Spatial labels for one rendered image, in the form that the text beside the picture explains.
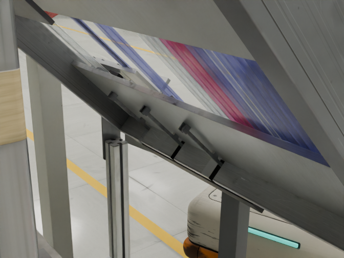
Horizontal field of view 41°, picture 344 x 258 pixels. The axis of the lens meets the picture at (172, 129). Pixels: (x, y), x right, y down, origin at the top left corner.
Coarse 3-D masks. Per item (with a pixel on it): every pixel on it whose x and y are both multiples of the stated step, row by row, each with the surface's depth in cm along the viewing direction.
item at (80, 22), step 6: (72, 18) 103; (78, 24) 104; (84, 24) 105; (84, 30) 106; (90, 30) 106; (96, 36) 108; (102, 42) 109; (108, 48) 111; (114, 54) 113; (120, 60) 114; (126, 66) 116
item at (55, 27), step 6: (48, 24) 78; (54, 24) 78; (54, 30) 79; (60, 30) 79; (60, 36) 80; (66, 36) 80; (72, 42) 81; (78, 48) 82; (84, 54) 83; (90, 60) 84; (96, 60) 85; (96, 66) 85; (102, 66) 86; (108, 72) 87
